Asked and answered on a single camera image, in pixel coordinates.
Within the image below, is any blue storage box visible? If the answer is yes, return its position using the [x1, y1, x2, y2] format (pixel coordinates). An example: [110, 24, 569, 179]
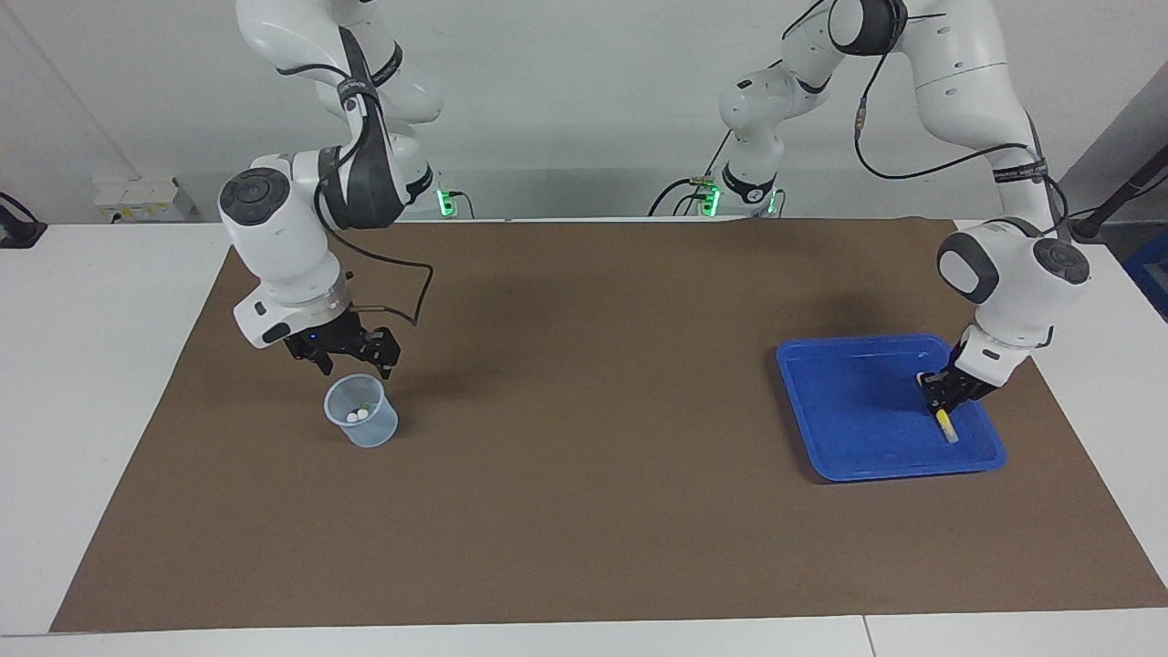
[1122, 228, 1168, 322]

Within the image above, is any black tripod pole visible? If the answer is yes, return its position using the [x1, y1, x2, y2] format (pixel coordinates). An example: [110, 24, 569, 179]
[1062, 146, 1168, 244]

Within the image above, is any blue plastic tray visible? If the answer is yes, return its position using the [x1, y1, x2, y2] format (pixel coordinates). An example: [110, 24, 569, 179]
[776, 333, 1007, 483]

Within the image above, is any white power strip box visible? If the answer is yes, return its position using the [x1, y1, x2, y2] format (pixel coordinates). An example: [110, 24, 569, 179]
[94, 178, 195, 224]

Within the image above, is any translucent plastic cup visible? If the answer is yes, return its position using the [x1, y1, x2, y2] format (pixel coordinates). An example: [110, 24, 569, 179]
[324, 372, 400, 448]

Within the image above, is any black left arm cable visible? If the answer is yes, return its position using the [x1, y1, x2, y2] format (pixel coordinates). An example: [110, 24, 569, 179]
[852, 0, 1070, 240]

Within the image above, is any black stand base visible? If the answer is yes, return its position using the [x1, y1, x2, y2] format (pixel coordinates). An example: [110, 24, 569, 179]
[0, 192, 47, 249]

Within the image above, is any brown table mat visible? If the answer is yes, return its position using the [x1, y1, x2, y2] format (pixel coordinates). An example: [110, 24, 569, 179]
[50, 217, 1168, 633]

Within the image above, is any black base cable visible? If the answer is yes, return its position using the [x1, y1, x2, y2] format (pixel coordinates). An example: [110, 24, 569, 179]
[648, 128, 733, 218]

